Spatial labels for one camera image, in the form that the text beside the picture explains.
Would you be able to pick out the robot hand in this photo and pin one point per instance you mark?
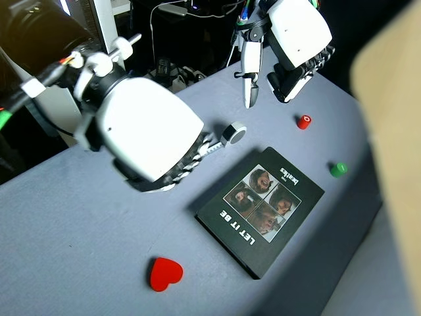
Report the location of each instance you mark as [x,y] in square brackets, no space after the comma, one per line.
[296,29]
[144,128]

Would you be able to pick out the grey round tape measure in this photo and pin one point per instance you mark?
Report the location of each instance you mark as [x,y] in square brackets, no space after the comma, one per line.
[234,132]

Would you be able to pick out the black Beatles book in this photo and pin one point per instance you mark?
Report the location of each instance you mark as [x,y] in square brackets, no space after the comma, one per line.
[230,237]

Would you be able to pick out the black power adapter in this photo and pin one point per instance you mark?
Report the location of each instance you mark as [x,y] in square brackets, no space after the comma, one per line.
[162,66]

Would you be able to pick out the red cylinder block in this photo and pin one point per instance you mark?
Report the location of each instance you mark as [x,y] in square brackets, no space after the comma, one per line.
[304,121]

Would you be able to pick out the grey hub device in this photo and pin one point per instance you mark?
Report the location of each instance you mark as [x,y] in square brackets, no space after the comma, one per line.
[174,10]

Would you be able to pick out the blurred beige panel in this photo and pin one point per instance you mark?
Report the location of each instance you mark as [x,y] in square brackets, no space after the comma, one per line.
[394,131]

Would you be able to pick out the red heart block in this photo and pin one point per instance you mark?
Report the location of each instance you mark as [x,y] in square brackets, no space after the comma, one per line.
[164,273]

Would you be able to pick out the green cylinder block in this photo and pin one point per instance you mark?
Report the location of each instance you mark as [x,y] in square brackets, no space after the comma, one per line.
[338,169]

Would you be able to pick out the white frame post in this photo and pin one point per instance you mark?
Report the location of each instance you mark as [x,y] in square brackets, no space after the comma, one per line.
[107,19]

